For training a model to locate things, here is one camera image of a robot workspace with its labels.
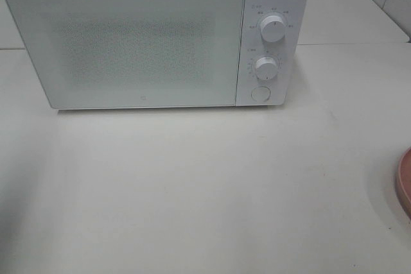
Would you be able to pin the round door release button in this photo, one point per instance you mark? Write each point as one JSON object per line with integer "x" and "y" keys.
{"x": 260, "y": 94}

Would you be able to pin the white microwave knob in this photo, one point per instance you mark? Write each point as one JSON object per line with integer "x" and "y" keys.
{"x": 272, "y": 27}
{"x": 266, "y": 68}

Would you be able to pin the white microwave door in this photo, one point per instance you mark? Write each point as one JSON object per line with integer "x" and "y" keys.
{"x": 132, "y": 53}

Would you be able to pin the pink round plate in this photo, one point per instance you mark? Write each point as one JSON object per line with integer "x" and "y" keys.
{"x": 403, "y": 182}

